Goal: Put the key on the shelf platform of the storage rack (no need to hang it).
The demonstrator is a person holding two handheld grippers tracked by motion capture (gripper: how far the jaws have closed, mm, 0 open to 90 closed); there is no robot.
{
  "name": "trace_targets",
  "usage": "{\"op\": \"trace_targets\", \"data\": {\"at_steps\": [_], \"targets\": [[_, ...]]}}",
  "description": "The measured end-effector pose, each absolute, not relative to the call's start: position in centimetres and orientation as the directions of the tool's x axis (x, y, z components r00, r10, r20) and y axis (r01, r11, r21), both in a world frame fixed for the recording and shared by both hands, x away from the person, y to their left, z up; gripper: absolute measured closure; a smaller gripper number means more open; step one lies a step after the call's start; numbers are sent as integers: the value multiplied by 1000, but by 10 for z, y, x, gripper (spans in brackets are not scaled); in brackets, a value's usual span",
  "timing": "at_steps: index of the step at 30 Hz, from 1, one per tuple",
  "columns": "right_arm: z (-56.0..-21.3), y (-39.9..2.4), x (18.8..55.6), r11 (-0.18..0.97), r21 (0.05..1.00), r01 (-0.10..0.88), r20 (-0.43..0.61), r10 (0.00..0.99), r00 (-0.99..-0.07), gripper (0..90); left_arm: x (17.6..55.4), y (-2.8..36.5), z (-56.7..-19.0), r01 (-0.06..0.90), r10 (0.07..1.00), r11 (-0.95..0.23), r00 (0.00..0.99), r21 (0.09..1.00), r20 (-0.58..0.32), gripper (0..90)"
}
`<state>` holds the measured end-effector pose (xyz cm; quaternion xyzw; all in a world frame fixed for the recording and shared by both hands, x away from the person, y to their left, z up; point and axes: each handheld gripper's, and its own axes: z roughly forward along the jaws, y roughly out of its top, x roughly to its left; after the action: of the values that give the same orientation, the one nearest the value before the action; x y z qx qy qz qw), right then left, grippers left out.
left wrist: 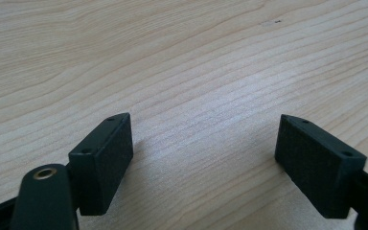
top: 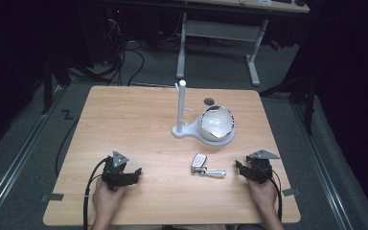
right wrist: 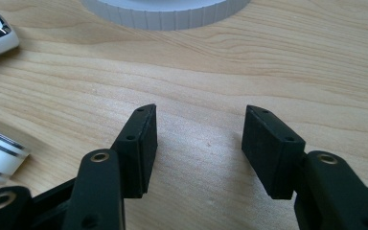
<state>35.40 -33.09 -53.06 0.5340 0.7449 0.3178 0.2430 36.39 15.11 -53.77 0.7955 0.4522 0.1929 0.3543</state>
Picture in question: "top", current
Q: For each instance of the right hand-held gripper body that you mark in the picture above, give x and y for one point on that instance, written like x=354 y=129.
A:
x=260 y=167

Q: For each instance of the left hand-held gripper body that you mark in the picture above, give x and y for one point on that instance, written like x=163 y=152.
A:
x=115 y=174

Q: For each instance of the person's right hand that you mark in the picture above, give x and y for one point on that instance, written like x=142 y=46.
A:
x=263 y=193

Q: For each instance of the person's left hand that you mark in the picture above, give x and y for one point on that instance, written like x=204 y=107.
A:
x=106 y=199

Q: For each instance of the grey tape strip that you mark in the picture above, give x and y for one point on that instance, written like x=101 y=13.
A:
x=52 y=197
x=291 y=192

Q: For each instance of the white car key fob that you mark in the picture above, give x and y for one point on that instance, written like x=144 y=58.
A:
x=199 y=159

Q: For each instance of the white bowl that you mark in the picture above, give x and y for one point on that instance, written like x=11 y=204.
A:
x=216 y=123

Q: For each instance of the white key holder stand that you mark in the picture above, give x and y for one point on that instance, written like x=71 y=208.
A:
x=181 y=108

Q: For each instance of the black stand leg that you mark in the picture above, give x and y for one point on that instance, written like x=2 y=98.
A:
x=47 y=86

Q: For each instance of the white-legged wooden desk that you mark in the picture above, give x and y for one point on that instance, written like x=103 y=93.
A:
x=220 y=30

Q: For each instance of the metal floor rail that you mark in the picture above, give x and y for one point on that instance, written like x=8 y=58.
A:
x=322 y=166
x=16 y=163

